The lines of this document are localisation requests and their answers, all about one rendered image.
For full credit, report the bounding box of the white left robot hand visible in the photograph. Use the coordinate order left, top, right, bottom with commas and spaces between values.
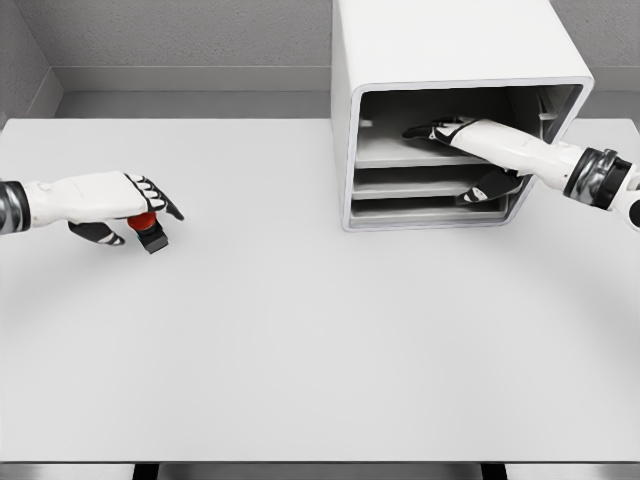
62, 170, 185, 247

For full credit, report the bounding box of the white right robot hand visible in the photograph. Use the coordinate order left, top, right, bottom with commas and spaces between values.
402, 115, 534, 205

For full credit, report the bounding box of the grey cabinet drawer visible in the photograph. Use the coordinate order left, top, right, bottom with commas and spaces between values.
349, 195, 512, 225
355, 128, 497, 169
351, 167, 512, 201

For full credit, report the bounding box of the red button black switch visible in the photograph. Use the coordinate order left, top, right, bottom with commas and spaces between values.
126, 211, 171, 258

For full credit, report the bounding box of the white tabletop storage cabinet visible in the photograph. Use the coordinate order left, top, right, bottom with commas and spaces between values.
331, 0, 596, 235

